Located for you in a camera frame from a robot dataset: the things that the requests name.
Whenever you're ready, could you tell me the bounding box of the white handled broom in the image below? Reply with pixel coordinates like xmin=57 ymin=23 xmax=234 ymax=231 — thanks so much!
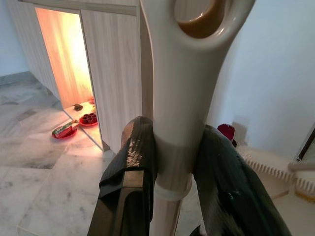
xmin=139 ymin=0 xmax=257 ymax=236

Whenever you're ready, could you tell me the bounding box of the green and red packet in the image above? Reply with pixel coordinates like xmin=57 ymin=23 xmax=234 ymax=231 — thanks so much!
xmin=54 ymin=119 xmax=80 ymax=136

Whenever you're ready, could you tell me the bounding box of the red incense stick canister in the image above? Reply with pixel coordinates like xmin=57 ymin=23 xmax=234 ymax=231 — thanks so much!
xmin=217 ymin=123 xmax=239 ymax=148

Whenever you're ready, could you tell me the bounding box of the cream long handled dustpan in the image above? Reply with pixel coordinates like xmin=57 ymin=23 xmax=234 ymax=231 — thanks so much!
xmin=235 ymin=144 xmax=315 ymax=205

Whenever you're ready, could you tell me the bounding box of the red plate with packet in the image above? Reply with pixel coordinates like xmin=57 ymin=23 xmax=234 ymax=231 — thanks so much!
xmin=51 ymin=119 xmax=80 ymax=140

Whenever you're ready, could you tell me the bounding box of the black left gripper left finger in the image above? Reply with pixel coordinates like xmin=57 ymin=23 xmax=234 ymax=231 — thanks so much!
xmin=87 ymin=116 xmax=158 ymax=236

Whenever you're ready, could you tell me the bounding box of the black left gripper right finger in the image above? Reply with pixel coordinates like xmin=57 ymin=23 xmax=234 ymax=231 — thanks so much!
xmin=191 ymin=124 xmax=294 ymax=236

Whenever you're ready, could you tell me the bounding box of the light wooden cabinet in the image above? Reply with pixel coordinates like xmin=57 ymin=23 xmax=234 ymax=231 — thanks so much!
xmin=6 ymin=0 xmax=155 ymax=152

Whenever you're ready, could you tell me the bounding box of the red plate with cups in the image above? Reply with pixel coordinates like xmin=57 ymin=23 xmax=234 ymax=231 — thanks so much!
xmin=78 ymin=112 xmax=99 ymax=127

